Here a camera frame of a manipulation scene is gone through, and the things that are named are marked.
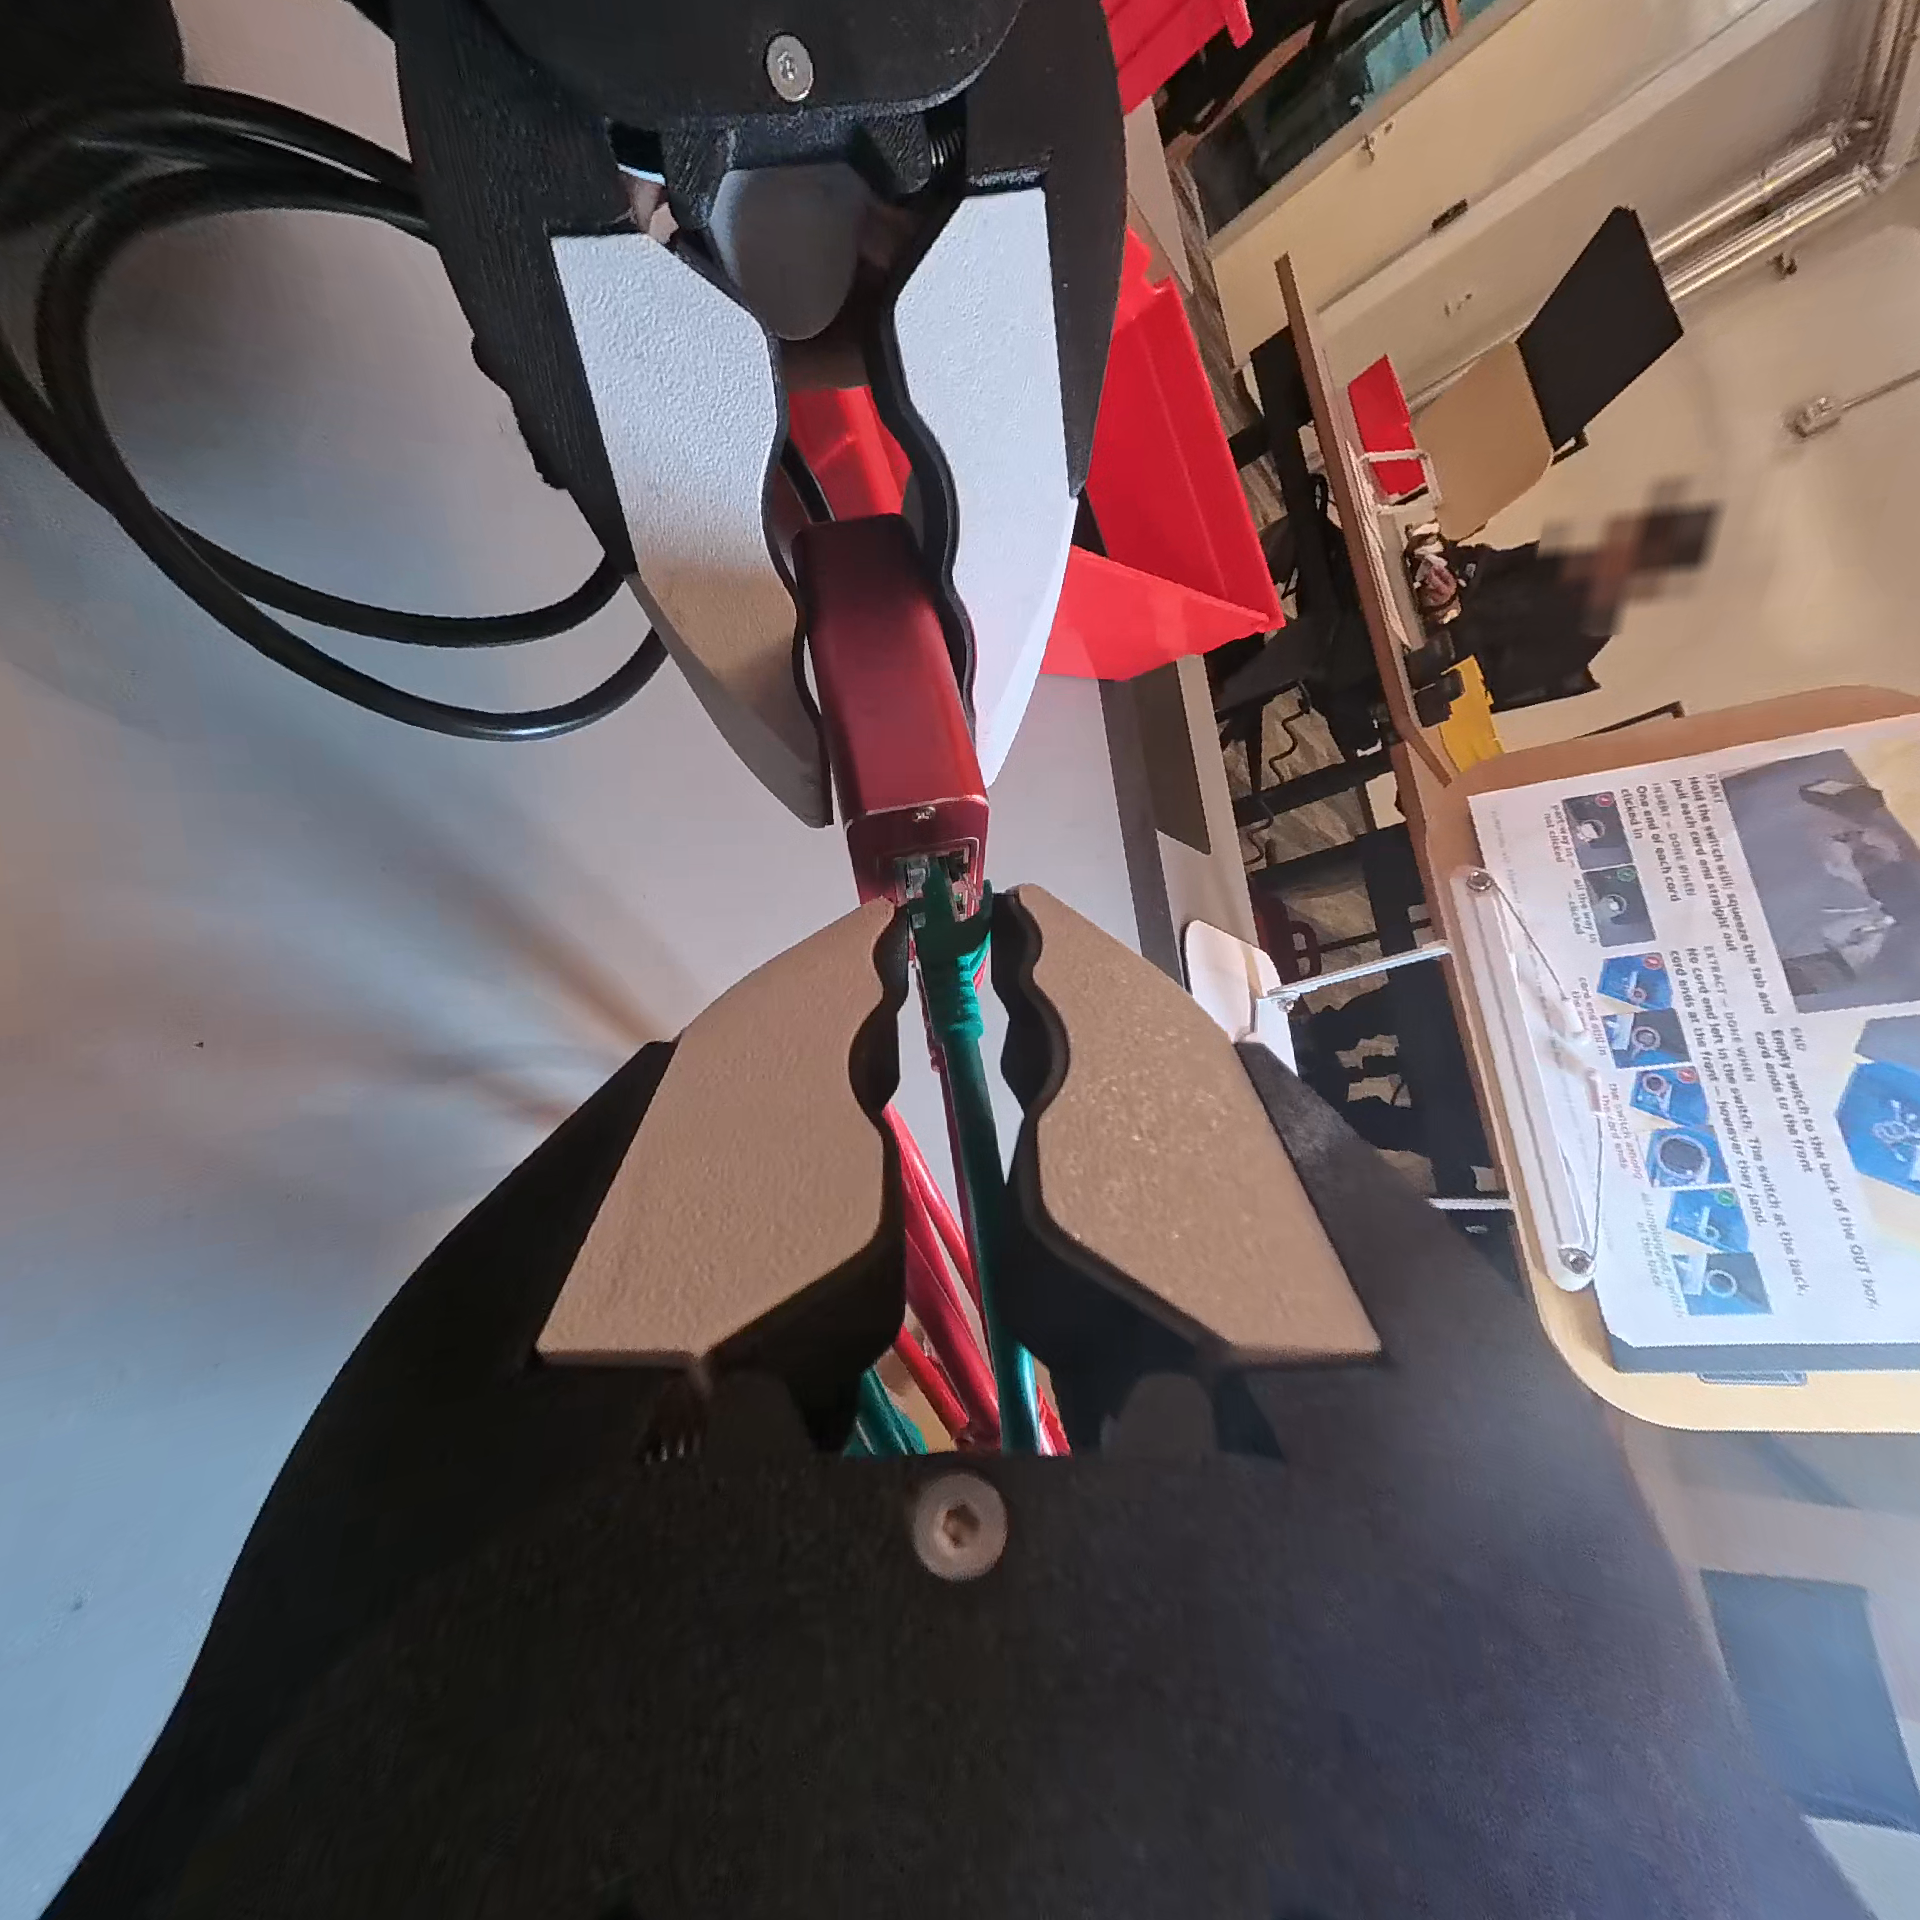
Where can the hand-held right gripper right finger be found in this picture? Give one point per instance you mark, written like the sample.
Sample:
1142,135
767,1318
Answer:
1185,1186

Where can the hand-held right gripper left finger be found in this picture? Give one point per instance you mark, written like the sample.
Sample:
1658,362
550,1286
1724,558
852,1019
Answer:
734,1186

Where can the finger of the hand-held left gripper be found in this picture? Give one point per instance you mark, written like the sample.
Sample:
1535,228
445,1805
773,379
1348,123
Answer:
676,452
1004,422

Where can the red plastic bin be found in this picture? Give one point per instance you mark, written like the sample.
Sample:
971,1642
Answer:
1171,452

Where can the red ethernet splitter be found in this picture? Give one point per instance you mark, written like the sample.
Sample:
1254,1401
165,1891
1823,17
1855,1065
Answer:
885,676

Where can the long red ribbed tray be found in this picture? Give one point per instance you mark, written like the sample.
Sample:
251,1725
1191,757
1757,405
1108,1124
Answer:
1185,38

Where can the wooden work table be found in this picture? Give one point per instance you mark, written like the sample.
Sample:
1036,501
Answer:
1321,375

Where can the clear page holder bar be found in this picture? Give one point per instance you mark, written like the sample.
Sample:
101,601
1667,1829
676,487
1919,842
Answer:
1523,1079

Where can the small red bin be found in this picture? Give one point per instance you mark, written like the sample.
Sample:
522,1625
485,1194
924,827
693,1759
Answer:
1382,422

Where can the white cabinet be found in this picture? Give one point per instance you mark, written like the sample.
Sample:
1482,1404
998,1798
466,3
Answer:
1500,135

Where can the instruction sheet on stand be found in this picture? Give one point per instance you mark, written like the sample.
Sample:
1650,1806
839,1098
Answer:
1724,1395

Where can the black and tan folding board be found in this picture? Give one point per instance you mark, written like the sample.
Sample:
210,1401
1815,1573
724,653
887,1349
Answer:
1590,331

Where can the silver ventilation duct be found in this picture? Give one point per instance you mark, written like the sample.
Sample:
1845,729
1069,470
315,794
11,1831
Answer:
1771,195

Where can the grey wall conduit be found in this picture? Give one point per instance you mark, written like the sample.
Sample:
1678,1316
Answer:
1823,413

